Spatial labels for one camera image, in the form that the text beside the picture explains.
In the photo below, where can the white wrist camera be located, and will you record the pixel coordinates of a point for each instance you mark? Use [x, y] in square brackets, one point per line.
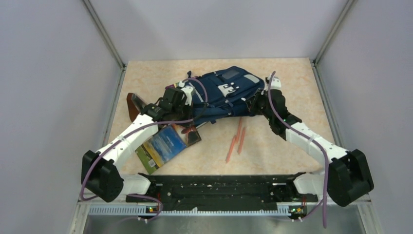
[188, 90]
[273, 84]

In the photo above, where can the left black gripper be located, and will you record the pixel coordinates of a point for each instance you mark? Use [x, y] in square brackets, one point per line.
[188, 109]

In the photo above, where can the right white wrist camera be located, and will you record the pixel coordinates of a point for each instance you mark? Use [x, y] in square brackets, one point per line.
[273, 84]

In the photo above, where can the navy blue backpack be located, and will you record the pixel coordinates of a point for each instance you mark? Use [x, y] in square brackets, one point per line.
[222, 93]

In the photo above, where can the blue yellow landscape book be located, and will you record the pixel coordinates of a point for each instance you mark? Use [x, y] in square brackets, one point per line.
[165, 145]

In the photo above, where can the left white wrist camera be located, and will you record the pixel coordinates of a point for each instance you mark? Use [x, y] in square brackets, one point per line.
[188, 90]

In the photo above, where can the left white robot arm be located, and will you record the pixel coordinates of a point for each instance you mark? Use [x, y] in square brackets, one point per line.
[100, 175]

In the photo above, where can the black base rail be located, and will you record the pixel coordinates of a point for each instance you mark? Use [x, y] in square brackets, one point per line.
[213, 193]

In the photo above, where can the orange pen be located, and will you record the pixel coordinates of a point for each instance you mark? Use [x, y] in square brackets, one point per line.
[241, 140]
[234, 141]

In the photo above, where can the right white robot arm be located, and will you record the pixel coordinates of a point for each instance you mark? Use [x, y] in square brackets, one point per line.
[345, 176]

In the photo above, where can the brown wedge stand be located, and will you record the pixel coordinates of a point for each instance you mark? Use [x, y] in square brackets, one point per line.
[135, 105]

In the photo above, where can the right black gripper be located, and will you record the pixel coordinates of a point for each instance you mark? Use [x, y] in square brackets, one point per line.
[253, 106]

